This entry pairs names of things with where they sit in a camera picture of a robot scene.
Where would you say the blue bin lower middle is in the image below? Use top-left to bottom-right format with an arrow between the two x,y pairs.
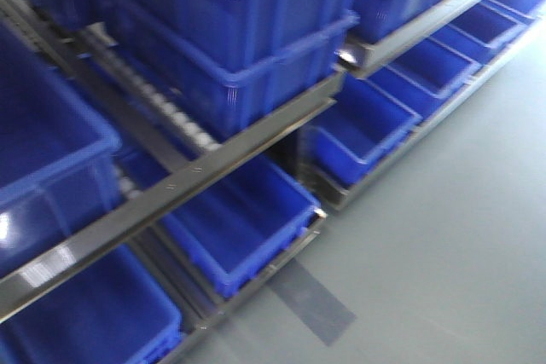
368,38 -> 480,120

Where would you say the stainless steel shelf rack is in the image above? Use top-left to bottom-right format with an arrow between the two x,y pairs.
298,0 -> 545,210

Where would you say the blue bin lower near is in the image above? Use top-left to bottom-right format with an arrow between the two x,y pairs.
428,3 -> 542,66

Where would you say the blue bin middle left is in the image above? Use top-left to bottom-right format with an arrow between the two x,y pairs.
1,26 -> 120,276

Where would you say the blue bin lower far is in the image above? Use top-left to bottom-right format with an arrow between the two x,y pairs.
305,75 -> 421,187

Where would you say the white roller track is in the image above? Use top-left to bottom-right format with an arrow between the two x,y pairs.
78,28 -> 221,155

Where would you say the grey flow rack frame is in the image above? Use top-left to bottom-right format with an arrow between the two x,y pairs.
0,0 -> 349,364

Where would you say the blue bin bottom centre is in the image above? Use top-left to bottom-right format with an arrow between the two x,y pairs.
160,154 -> 319,298

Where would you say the blue bin bottom left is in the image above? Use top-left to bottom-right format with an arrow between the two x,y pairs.
1,246 -> 183,363

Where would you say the blue bin stacked below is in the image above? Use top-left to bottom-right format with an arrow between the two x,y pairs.
96,0 -> 357,139

